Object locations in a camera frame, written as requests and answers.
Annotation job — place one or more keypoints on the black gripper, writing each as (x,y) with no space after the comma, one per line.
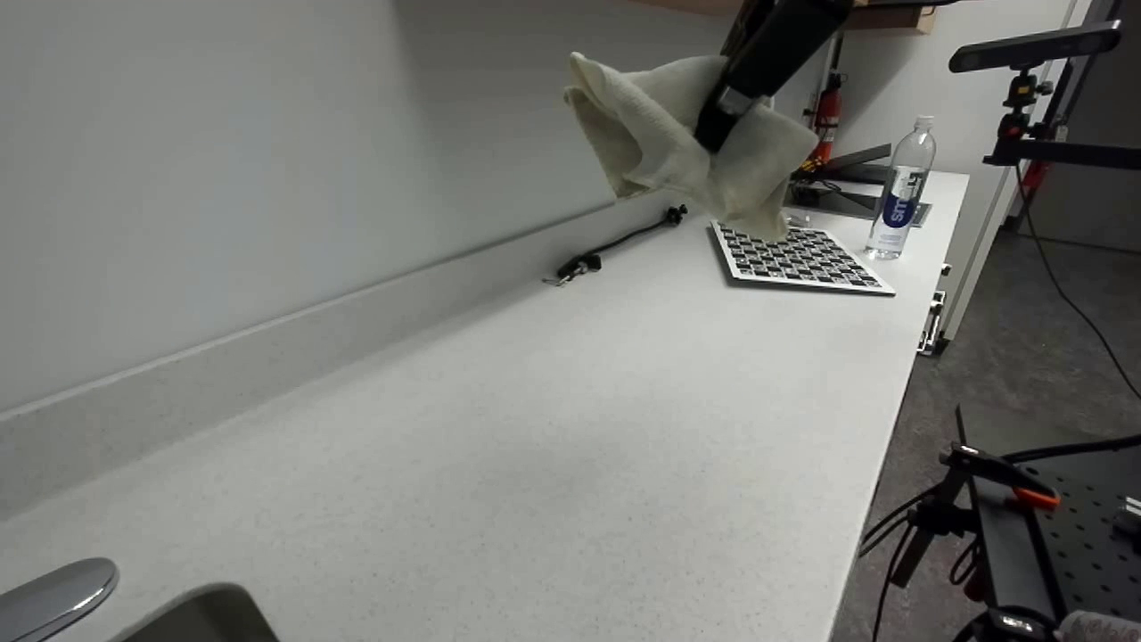
(788,36)

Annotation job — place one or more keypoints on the white cloth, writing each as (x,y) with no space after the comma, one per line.
(654,128)

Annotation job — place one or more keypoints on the red black bar clamp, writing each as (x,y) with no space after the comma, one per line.
(825,110)

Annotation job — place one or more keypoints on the checkerboard calibration board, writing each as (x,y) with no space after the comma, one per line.
(809,258)

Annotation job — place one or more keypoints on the clear plastic water bottle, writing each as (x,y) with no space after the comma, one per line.
(904,189)

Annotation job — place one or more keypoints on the black rod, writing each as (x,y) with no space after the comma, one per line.
(577,263)

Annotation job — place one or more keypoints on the black clamp orange tip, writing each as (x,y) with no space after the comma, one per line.
(992,463)

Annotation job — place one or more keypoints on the black perforated table plate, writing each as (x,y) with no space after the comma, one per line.
(1093,548)

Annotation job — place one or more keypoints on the steel sink basin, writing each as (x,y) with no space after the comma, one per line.
(201,618)

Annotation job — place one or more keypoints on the chrome sink faucet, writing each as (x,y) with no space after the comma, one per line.
(54,594)

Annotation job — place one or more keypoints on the black stereo camera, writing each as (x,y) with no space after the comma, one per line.
(1037,48)

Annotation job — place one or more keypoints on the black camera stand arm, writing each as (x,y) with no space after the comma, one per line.
(1070,153)

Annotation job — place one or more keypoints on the black mount post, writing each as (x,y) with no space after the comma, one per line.
(1012,557)

